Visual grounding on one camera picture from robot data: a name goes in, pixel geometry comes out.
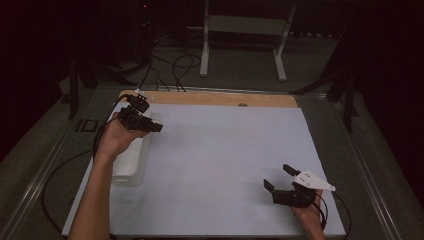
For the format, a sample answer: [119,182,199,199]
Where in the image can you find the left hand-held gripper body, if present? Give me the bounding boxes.
[117,88,158,133]

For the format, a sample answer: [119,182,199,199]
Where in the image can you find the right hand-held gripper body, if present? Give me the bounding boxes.
[271,169,337,209]

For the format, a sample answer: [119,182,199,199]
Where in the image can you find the white plastic bin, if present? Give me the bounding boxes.
[111,99,153,188]

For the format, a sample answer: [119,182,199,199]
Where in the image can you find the person's left hand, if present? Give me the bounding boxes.
[95,112,150,162]

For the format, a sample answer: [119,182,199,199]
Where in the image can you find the person's right hand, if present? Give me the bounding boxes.
[291,189,325,229]

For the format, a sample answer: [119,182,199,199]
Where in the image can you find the white table mat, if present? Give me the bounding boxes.
[61,102,347,238]

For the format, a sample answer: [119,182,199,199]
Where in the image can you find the black tripod stand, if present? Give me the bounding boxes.
[289,33,360,134]
[67,49,138,121]

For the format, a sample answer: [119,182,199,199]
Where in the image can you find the white metal stand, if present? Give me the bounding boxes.
[199,0,298,83]

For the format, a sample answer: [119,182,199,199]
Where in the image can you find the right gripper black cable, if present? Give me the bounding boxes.
[313,191,353,240]

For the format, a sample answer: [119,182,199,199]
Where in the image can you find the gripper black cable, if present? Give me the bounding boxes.
[41,93,132,238]
[313,191,353,240]

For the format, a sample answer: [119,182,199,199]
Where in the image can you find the black floor cables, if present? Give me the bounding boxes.
[137,33,203,93]

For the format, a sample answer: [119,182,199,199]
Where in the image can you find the metal floor rail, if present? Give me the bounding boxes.
[328,98,403,240]
[0,89,98,240]

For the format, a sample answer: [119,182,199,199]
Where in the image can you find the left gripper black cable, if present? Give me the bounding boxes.
[41,93,132,238]

